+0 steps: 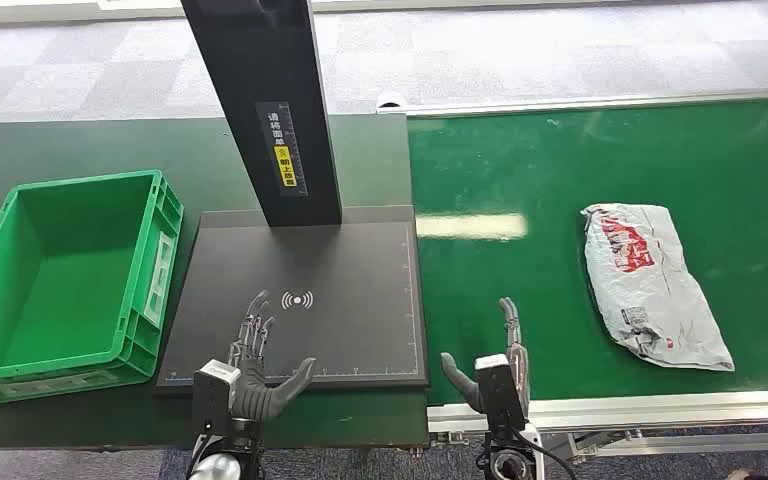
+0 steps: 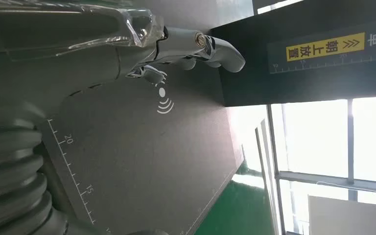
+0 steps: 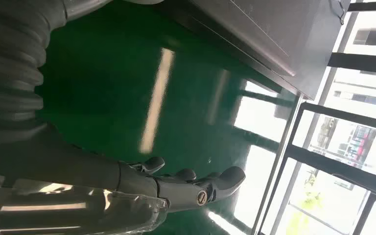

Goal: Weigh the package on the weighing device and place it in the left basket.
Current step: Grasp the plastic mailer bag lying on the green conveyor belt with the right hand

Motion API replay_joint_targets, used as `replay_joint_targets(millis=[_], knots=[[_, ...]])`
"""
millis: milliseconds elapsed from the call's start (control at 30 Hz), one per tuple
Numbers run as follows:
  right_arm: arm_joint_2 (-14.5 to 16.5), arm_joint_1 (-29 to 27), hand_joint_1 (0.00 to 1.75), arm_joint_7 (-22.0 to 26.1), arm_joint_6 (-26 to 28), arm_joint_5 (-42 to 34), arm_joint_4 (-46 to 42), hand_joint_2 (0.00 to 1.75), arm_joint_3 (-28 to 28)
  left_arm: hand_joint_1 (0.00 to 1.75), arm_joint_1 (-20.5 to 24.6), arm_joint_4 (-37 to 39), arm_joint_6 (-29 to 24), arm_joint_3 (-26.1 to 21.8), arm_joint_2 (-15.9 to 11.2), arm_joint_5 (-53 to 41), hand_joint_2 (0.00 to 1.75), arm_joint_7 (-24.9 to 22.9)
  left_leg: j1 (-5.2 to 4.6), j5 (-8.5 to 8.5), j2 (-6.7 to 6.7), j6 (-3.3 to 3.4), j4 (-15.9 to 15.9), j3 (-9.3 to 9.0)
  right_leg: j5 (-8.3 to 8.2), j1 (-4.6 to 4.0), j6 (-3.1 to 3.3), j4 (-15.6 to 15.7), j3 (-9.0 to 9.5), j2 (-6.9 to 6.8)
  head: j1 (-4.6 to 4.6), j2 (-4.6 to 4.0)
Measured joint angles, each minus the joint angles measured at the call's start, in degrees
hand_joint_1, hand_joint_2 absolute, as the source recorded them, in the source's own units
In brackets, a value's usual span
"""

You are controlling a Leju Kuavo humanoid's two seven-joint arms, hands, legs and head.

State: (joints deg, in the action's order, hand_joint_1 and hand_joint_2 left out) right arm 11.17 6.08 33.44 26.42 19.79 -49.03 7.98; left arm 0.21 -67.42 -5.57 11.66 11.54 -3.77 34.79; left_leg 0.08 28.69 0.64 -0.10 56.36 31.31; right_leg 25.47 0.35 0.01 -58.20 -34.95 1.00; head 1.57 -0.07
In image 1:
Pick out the black scale column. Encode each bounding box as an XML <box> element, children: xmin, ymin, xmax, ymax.
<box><xmin>180</xmin><ymin>0</ymin><xmax>344</xmax><ymax>229</ymax></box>

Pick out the grey plastic mailer package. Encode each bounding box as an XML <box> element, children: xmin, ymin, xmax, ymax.
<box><xmin>580</xmin><ymin>203</ymin><xmax>736</xmax><ymax>372</ymax></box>

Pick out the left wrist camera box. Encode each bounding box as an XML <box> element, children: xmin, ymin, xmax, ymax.
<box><xmin>191</xmin><ymin>359</ymin><xmax>242</xmax><ymax>433</ymax></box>

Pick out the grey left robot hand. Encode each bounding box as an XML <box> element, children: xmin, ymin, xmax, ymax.
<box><xmin>227</xmin><ymin>289</ymin><xmax>318</xmax><ymax>423</ymax></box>

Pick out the black and yellow column label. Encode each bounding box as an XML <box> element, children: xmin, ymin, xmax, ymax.
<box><xmin>255</xmin><ymin>100</ymin><xmax>309</xmax><ymax>199</ymax></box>

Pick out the green plastic basket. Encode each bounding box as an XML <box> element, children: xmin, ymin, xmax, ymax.
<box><xmin>0</xmin><ymin>169</ymin><xmax>185</xmax><ymax>405</ymax></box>

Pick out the black weighing scale platform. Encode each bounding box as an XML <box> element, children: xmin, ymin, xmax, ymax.
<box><xmin>153</xmin><ymin>205</ymin><xmax>430</xmax><ymax>397</ymax></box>

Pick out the aluminium conveyor frame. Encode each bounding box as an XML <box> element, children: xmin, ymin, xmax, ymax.
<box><xmin>375</xmin><ymin>86</ymin><xmax>768</xmax><ymax>465</ymax></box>

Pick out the green conveyor belt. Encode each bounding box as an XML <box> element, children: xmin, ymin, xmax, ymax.
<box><xmin>407</xmin><ymin>97</ymin><xmax>768</xmax><ymax>407</ymax></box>

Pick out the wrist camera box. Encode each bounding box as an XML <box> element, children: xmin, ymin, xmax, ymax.
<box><xmin>474</xmin><ymin>353</ymin><xmax>528</xmax><ymax>433</ymax></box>
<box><xmin>191</xmin><ymin>359</ymin><xmax>242</xmax><ymax>433</ymax></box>

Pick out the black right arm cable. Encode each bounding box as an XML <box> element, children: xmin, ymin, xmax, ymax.
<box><xmin>521</xmin><ymin>429</ymin><xmax>579</xmax><ymax>480</ymax></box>

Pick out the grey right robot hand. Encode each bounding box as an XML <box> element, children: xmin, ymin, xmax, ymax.
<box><xmin>440</xmin><ymin>296</ymin><xmax>532</xmax><ymax>416</ymax></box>

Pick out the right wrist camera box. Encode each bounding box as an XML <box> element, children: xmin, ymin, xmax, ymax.
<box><xmin>474</xmin><ymin>353</ymin><xmax>528</xmax><ymax>433</ymax></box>

